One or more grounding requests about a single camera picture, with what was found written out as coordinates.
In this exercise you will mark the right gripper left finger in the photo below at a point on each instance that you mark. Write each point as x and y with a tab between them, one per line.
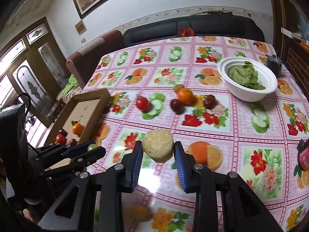
116	180

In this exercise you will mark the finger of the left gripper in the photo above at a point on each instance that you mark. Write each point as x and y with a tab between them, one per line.
79	164
59	151

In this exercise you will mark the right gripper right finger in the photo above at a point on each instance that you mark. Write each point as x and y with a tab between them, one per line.
198	179

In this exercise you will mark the red jujube date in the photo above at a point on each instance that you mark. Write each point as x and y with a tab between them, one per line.
72	142

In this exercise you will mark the red tomato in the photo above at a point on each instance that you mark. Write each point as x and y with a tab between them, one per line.
142	103
60	139

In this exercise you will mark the orange tangerine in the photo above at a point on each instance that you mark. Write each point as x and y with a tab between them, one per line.
77	128
185	96

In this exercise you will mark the dark red plum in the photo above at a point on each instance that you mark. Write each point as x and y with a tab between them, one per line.
176	106

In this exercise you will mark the brown kiwi longan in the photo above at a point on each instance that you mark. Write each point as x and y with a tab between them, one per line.
178	87

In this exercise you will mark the cardboard tray box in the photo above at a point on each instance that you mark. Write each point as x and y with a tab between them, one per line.
86	109

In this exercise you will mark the yellow-brown fruit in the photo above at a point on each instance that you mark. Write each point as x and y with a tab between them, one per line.
140	213

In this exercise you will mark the wooden stool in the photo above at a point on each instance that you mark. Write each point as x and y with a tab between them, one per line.
56	110

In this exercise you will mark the green blanket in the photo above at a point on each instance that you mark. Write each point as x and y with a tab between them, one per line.
71	88

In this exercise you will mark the brown armchair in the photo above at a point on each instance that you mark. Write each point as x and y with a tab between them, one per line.
84	61

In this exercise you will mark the fruit pattern tablecloth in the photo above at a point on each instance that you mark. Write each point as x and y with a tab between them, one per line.
256	140

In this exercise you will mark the wooden glass door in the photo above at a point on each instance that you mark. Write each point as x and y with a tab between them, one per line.
38	68

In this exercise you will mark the white bowl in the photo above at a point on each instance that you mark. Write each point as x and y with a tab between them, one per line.
265	77

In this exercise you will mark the red bottle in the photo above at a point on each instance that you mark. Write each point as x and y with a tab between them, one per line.
303	155

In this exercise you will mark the green vegetable leaves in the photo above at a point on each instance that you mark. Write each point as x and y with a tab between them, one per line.
246	76

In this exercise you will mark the black small container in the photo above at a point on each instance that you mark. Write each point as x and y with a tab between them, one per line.
274	65

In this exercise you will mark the red bag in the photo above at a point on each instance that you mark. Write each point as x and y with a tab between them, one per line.
186	32

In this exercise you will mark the black leather sofa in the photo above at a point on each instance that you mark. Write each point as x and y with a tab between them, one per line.
218	24

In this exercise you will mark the small wall plaque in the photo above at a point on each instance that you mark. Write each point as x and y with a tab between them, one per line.
80	27

